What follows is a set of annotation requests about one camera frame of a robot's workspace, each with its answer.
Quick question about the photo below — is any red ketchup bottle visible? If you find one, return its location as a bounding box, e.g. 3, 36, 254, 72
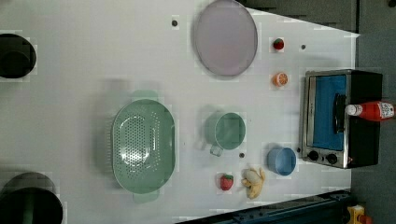
346, 101, 395, 122

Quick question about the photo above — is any silver black toaster oven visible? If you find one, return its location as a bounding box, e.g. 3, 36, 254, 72
301, 69, 382, 169

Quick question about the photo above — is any green mug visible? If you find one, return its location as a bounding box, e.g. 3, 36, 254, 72
205, 111, 247, 157

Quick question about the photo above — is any green colander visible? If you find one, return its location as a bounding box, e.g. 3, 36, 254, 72
111, 90, 176, 203

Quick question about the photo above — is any red strawberry toy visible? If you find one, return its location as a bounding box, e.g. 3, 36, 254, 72
219, 174, 233, 191

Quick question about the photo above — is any lilac round plate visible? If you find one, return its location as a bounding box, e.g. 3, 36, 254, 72
193, 0, 258, 76

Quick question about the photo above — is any peeled banana toy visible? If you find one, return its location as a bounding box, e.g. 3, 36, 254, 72
242, 168, 265, 200

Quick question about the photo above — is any orange slice toy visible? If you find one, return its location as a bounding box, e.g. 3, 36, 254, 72
272, 73, 289, 87

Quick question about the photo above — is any blue cup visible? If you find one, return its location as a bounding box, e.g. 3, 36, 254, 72
267, 147, 297, 176

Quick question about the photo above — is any black round base upper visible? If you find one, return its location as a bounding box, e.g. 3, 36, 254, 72
0, 34, 36, 79

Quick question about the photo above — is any black round base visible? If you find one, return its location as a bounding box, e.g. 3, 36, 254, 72
0, 172, 64, 224
0, 34, 36, 79

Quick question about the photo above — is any black round base lower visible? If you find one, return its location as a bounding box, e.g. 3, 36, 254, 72
0, 172, 64, 224

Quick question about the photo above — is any blue metal frame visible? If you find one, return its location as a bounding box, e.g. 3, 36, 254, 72
178, 190, 357, 224

